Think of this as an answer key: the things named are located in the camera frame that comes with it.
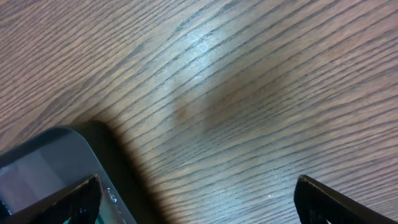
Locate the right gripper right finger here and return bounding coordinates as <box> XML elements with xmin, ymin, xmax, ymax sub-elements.
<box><xmin>294</xmin><ymin>175</ymin><xmax>397</xmax><ymax>224</ymax></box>

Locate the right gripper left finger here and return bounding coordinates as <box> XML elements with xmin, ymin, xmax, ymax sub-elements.
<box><xmin>1</xmin><ymin>174</ymin><xmax>103</xmax><ymax>224</ymax></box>

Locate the black rectangular water tray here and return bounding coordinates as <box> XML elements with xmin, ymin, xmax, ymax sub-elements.
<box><xmin>1</xmin><ymin>128</ymin><xmax>136</xmax><ymax>223</ymax></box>

